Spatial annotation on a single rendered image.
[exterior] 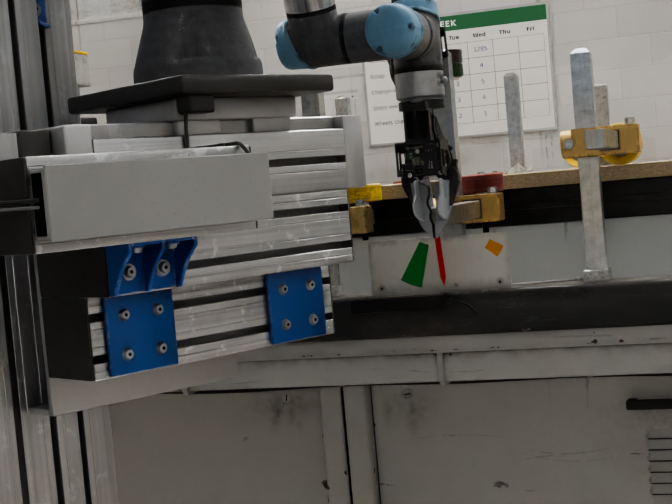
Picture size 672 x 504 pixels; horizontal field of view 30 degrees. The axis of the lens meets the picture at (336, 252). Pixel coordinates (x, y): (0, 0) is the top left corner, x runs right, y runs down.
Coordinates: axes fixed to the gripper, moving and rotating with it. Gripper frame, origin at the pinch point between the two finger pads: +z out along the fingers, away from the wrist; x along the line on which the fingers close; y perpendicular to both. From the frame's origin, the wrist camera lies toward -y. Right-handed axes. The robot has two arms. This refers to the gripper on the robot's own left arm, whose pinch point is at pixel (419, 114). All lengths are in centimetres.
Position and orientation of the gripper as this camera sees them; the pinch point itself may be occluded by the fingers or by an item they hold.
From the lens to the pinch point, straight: 222.2
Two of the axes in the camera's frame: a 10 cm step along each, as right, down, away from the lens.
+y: 3.2, -0.4, -9.5
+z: 1.1, 9.9, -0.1
